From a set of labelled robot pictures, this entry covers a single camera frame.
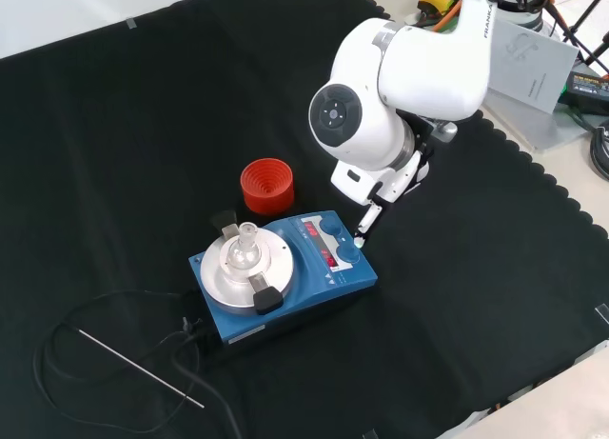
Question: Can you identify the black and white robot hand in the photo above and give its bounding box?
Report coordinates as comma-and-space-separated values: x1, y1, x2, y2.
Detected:
330, 148, 432, 249

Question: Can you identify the heater with blue base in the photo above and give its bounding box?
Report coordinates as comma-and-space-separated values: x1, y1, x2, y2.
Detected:
188, 210, 381, 349

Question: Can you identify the red ribbed flask holder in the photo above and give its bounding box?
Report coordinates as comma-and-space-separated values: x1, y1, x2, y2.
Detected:
239, 157, 296, 215

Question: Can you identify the black cloth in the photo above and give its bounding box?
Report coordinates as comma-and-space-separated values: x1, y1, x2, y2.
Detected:
0, 0, 609, 439

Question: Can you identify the small round-bottom glass flask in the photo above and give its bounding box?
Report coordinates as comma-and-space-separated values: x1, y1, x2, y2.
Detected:
226, 222, 262, 269

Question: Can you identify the pale board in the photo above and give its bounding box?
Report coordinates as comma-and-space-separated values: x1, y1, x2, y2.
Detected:
484, 17, 581, 115

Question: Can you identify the black power adapter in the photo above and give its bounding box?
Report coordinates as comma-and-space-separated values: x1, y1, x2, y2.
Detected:
563, 70, 609, 116

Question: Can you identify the black tripod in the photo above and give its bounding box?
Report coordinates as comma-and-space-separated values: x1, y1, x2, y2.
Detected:
537, 0, 609, 78

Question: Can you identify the thin metal probe rod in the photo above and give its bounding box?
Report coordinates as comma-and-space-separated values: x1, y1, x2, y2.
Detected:
70, 327, 206, 409

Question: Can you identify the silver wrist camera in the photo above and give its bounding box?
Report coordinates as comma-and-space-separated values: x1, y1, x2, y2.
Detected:
418, 117, 460, 145

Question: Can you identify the grey metal base plate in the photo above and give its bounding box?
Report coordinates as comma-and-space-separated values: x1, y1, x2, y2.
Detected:
404, 10, 594, 153

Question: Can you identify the orange cable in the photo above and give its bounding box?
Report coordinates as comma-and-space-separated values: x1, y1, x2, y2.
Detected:
430, 0, 559, 31

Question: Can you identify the coiled black cable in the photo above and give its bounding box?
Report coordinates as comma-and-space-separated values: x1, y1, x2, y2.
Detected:
589, 119, 609, 181

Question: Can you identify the black heater cable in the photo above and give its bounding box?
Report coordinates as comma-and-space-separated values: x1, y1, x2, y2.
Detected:
32, 289, 244, 439

